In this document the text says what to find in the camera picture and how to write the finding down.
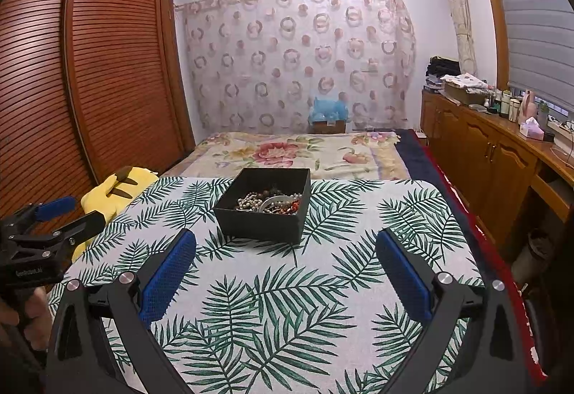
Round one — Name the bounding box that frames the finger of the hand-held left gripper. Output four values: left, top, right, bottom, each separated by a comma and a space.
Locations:
13, 211, 106, 250
6, 196, 77, 238

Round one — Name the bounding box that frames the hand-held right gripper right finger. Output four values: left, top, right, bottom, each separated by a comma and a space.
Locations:
374, 228, 545, 394

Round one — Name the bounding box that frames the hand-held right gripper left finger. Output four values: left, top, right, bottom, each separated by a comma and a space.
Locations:
45, 228, 198, 394

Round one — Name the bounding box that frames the black square box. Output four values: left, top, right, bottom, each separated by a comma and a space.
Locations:
213, 167, 312, 245

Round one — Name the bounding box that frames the white pearl necklace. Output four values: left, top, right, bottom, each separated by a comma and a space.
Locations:
235, 192, 270, 212

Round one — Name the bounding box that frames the person's left hand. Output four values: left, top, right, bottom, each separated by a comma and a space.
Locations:
0, 286, 53, 352

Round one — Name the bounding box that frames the yellow plush toy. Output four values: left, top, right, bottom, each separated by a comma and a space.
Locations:
72, 165, 160, 260

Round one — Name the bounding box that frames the dark blue bed sheet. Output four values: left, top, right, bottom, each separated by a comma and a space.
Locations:
397, 129, 453, 198

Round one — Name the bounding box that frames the green leaf print cloth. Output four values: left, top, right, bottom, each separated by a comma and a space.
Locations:
47, 176, 485, 394

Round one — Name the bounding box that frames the long wooden cabinet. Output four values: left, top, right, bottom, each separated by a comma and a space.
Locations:
419, 87, 574, 260

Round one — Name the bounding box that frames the brown slatted wooden wardrobe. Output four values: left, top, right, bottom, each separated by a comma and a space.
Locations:
0, 0, 196, 220

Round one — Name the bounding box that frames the small cardboard box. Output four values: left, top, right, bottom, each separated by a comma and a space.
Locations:
312, 118, 347, 135

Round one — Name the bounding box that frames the floral blanket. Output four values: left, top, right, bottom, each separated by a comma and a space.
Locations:
195, 130, 411, 180

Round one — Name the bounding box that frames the blue plastic bag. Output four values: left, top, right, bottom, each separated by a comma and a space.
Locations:
310, 95, 350, 123

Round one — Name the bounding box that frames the pink tissue box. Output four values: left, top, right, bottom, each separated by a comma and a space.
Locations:
519, 117, 545, 140

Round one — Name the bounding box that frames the cardboard box with floral cloth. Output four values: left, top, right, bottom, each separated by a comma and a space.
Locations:
442, 73, 491, 105

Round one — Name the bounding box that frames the row of cosmetic bottles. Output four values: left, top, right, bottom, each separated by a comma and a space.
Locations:
486, 87, 523, 121

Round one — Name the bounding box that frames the stack of folded clothes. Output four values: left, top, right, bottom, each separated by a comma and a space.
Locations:
424, 56, 462, 92

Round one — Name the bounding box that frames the pink figurine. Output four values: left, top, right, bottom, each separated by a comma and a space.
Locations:
518, 90, 537, 123

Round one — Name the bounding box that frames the sheer circle pattern curtain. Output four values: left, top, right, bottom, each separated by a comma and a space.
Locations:
177, 0, 418, 135

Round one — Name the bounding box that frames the tied cream curtain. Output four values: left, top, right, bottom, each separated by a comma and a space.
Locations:
428, 0, 477, 74

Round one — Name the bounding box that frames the grey window blind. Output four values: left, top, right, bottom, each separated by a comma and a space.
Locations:
486, 0, 574, 108

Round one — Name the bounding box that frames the wooden window frame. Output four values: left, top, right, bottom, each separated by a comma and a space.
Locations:
471, 0, 574, 119

